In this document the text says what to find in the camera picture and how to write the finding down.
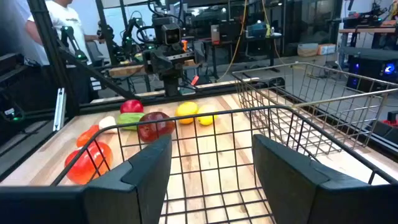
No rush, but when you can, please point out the black wire basket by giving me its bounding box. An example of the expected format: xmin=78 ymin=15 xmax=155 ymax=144
xmin=51 ymin=105 xmax=398 ymax=224

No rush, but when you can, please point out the small shiny red fruit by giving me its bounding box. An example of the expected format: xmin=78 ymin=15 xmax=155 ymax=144
xmin=119 ymin=99 xmax=145 ymax=114

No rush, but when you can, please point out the orange carrot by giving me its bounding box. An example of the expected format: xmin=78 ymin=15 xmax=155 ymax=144
xmin=76 ymin=124 xmax=102 ymax=149

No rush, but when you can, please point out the teal device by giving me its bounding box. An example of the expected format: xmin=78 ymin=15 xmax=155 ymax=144
xmin=247 ymin=21 xmax=271 ymax=39

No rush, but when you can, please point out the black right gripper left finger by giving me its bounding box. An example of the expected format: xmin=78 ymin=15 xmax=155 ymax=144
xmin=83 ymin=133 xmax=174 ymax=224

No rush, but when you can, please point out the yellow lemon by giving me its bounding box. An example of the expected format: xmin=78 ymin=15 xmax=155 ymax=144
xmin=196 ymin=104 xmax=220 ymax=126

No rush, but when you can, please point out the black computer with blue light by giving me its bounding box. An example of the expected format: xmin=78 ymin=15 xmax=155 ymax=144
xmin=346 ymin=54 xmax=398 ymax=91

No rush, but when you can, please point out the orange citrus fruit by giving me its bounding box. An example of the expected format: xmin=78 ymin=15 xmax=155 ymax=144
xmin=175 ymin=101 xmax=199 ymax=125

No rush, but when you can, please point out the green cucumber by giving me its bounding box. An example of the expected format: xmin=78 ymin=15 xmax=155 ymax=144
xmin=116 ymin=112 xmax=146 ymax=131

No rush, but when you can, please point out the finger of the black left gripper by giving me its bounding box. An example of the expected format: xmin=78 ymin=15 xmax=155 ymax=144
xmin=150 ymin=49 xmax=174 ymax=74
xmin=194 ymin=41 xmax=206 ymax=65

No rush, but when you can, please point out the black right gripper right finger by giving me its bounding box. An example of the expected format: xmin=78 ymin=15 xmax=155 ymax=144
xmin=251 ymin=133 xmax=374 ymax=224

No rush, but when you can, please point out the white garlic bulb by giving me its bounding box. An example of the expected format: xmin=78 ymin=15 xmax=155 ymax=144
xmin=98 ymin=115 xmax=119 ymax=134

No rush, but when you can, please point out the orange-red round fruit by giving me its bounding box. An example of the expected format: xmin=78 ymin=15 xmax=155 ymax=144
xmin=64 ymin=141 xmax=114 ymax=185

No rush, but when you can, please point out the dark red apple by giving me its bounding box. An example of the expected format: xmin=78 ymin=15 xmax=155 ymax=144
xmin=137 ymin=111 xmax=176 ymax=144

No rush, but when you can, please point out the wire mesh basket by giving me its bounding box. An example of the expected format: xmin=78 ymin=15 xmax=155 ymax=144
xmin=26 ymin=0 xmax=398 ymax=156

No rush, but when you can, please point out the wooden workbench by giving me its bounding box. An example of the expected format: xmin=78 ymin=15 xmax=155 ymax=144
xmin=108 ymin=60 xmax=200 ymax=78

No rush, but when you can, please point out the cardboard box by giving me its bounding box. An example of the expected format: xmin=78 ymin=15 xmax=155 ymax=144
xmin=297 ymin=42 xmax=320 ymax=58
xmin=317 ymin=43 xmax=337 ymax=56

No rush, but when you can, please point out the silver aluminium bracket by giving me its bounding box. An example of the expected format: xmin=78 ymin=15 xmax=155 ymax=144
xmin=52 ymin=87 xmax=67 ymax=132

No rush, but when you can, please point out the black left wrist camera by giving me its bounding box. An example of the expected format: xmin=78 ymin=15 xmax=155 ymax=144
xmin=160 ymin=22 xmax=183 ymax=46

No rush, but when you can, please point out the person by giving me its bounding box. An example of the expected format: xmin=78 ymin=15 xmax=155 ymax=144
xmin=17 ymin=0 xmax=105 ymax=68

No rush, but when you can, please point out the silver wire basket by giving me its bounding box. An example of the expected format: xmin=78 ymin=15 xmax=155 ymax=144
xmin=231 ymin=62 xmax=398 ymax=158

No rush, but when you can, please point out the yellow cable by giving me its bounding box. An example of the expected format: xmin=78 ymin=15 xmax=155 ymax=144
xmin=217 ymin=0 xmax=249 ymax=82

